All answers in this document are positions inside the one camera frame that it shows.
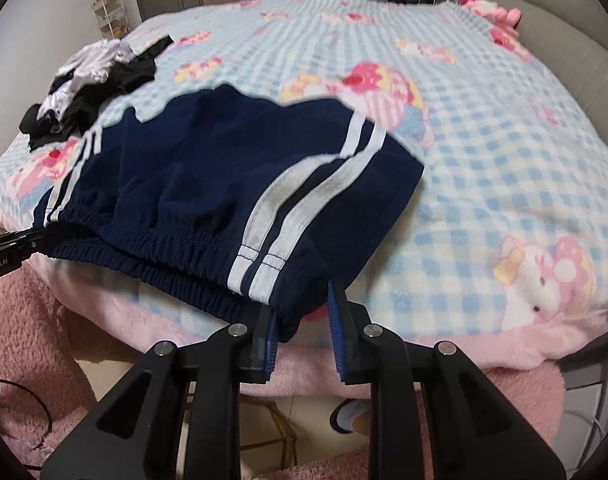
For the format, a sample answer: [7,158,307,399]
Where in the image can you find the black garment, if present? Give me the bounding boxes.
[20,35,175,153]

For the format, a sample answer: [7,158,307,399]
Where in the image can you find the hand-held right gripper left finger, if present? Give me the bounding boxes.
[38,305,277,480]

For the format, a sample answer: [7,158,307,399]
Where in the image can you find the gold wire frame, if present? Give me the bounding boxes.
[266,402,297,468]

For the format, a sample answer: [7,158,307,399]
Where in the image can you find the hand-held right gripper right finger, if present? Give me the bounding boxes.
[326,280,567,480]

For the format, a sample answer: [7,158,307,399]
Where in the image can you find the pink plush toy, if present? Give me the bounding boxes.
[459,0,522,31]

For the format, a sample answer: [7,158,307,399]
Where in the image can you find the white garment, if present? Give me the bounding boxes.
[38,40,134,121]

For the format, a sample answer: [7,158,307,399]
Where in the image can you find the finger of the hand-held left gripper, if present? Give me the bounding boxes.
[0,227,49,262]

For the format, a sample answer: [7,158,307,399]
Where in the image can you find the black cable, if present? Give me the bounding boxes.
[0,380,59,461]

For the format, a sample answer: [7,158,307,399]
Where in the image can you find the white wire shelf rack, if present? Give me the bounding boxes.
[91,0,129,41]

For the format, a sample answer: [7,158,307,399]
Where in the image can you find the grey padded headboard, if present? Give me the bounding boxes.
[476,0,608,161]

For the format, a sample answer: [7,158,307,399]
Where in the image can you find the pink fluffy bedspread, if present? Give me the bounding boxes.
[0,265,567,480]

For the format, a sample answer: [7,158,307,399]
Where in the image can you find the blue checkered cartoon print blanket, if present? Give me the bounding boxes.
[0,0,608,376]

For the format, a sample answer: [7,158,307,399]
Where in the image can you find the navy shorts with white stripes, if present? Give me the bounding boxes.
[32,84,425,343]

